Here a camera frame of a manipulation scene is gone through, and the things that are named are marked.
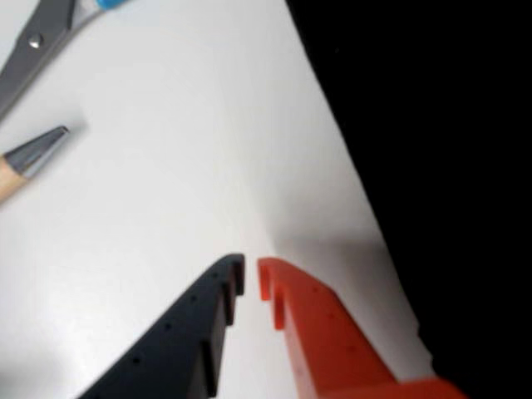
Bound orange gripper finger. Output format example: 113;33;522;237
257;257;469;399

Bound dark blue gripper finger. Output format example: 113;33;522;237
76;253;247;399

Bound black fabric bag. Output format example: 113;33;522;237
285;0;532;399

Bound wooden ballpoint pen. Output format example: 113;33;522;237
0;125;70;205

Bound blue handled scissors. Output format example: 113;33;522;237
0;0;131;122

